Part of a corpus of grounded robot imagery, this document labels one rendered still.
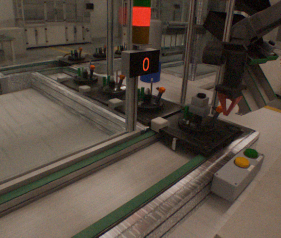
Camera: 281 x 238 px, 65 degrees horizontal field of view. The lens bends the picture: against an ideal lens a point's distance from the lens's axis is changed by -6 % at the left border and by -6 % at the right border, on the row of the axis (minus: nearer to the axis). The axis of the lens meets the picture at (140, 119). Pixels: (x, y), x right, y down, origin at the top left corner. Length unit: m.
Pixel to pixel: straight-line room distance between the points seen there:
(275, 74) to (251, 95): 3.89
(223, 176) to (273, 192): 0.23
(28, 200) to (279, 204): 0.70
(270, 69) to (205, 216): 4.47
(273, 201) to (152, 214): 0.42
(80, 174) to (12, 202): 0.19
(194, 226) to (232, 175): 0.17
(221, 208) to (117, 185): 0.30
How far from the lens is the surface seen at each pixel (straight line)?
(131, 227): 0.51
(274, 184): 0.88
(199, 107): 0.81
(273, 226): 0.73
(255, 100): 1.10
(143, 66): 0.69
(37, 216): 0.61
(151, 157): 0.76
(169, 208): 0.54
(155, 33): 1.69
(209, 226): 0.66
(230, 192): 0.66
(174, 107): 1.01
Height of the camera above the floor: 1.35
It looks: 25 degrees down
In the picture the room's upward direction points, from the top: 3 degrees clockwise
